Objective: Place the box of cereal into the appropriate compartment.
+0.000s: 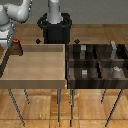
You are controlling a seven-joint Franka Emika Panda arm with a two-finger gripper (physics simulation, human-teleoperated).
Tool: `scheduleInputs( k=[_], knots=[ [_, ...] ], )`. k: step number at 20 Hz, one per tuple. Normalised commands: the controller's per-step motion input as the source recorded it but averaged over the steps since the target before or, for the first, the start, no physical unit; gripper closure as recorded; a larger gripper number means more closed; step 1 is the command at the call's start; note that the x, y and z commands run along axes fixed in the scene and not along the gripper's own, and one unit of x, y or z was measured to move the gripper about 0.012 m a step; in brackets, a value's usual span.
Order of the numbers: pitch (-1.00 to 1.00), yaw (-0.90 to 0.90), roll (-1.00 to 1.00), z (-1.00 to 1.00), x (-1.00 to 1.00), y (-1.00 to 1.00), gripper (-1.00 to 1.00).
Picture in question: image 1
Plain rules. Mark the red cereal box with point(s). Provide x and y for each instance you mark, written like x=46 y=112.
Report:
x=16 y=48

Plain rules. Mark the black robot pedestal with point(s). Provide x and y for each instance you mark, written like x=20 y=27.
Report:
x=55 y=31

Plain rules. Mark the light wooden bin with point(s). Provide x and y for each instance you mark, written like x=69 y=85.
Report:
x=33 y=66

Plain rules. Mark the small grey can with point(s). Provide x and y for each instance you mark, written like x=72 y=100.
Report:
x=116 y=70

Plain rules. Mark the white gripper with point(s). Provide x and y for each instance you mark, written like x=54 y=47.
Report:
x=6 y=35

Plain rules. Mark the slim grey bottle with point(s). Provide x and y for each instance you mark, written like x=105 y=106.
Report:
x=114 y=50

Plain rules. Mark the small black marker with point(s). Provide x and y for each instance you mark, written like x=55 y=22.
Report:
x=77 y=41
x=38 y=41

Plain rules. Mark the small grey cube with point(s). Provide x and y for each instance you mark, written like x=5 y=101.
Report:
x=84 y=73

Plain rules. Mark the dark wooden compartment bin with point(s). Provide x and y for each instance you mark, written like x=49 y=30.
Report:
x=96 y=80

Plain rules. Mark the tall grey block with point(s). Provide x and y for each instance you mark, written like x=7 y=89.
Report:
x=82 y=52

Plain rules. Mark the thin metal table leg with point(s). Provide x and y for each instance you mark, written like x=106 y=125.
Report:
x=114 y=107
x=26 y=96
x=104 y=96
x=72 y=106
x=59 y=105
x=16 y=106

